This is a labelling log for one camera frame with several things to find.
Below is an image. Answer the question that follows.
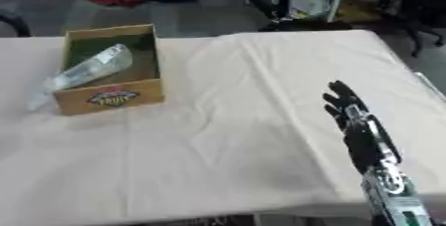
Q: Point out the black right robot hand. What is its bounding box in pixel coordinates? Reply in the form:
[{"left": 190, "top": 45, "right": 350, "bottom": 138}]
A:
[{"left": 321, "top": 80, "right": 404, "bottom": 175}]

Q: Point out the tan cardboard box green inside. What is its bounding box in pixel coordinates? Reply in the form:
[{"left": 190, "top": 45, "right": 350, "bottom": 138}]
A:
[{"left": 52, "top": 23, "right": 167, "bottom": 116}]

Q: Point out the clear plastic bottle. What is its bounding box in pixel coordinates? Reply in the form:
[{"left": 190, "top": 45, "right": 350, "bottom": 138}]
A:
[{"left": 26, "top": 43, "right": 134, "bottom": 112}]

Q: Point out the black office chair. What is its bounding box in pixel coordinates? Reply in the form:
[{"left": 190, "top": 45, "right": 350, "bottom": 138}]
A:
[{"left": 370, "top": 0, "right": 446, "bottom": 59}]

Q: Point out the black tripod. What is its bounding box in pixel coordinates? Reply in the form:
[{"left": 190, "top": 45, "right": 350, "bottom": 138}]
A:
[{"left": 242, "top": 0, "right": 354, "bottom": 33}]

